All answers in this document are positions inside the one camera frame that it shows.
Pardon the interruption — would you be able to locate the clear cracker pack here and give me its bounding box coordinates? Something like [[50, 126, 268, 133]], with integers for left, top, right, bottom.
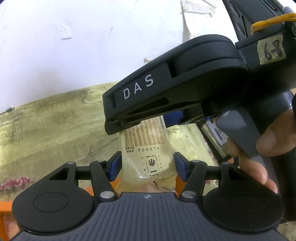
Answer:
[[115, 116, 177, 193]]

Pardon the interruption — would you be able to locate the person right hand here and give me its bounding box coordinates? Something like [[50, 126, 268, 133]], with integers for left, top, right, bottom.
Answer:
[[226, 108, 296, 195]]

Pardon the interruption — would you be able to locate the orange cardboard tray box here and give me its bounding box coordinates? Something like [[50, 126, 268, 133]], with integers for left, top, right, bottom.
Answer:
[[1, 176, 185, 240]]

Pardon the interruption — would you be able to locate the black camera box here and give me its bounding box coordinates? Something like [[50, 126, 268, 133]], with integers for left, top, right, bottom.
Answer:
[[222, 0, 296, 47]]

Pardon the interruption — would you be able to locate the black usb cable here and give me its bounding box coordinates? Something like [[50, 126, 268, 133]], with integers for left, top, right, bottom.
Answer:
[[0, 105, 15, 115]]

